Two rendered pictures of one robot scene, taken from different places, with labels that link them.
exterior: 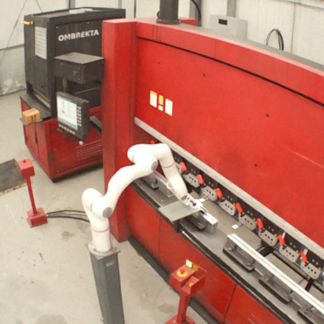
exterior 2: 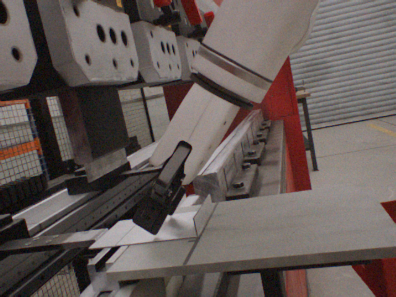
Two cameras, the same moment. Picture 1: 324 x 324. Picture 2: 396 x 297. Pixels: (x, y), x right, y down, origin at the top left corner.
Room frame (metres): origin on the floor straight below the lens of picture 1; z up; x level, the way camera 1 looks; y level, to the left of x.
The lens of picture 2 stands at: (2.45, 0.14, 1.15)
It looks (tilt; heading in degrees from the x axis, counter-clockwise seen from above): 8 degrees down; 230
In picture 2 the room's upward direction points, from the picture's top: 12 degrees counter-clockwise
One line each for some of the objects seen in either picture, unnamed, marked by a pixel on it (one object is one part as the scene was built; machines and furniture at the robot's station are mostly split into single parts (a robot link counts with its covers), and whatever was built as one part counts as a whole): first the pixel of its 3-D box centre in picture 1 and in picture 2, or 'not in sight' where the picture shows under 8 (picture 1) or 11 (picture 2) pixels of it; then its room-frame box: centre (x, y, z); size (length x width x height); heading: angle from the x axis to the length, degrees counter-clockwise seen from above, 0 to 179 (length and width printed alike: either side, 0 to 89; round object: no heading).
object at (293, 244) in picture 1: (293, 244); not in sight; (1.44, -0.82, 1.26); 0.15 x 0.09 x 0.17; 35
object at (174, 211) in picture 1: (179, 209); (252, 226); (2.16, -0.14, 1.00); 0.26 x 0.18 x 0.01; 125
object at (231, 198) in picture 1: (232, 199); (171, 41); (1.93, -0.48, 1.26); 0.15 x 0.09 x 0.17; 35
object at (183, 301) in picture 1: (183, 305); not in sight; (1.65, -0.21, 0.39); 0.05 x 0.05 x 0.54; 46
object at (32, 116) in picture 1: (30, 115); not in sight; (3.81, 1.68, 1.04); 0.30 x 0.26 x 0.12; 39
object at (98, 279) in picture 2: (197, 206); (138, 237); (2.21, -0.28, 0.99); 0.20 x 0.03 x 0.03; 35
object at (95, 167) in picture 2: (196, 189); (100, 130); (2.24, -0.27, 1.13); 0.10 x 0.02 x 0.10; 35
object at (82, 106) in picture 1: (73, 113); not in sight; (2.93, 0.82, 1.42); 0.45 x 0.12 x 0.36; 49
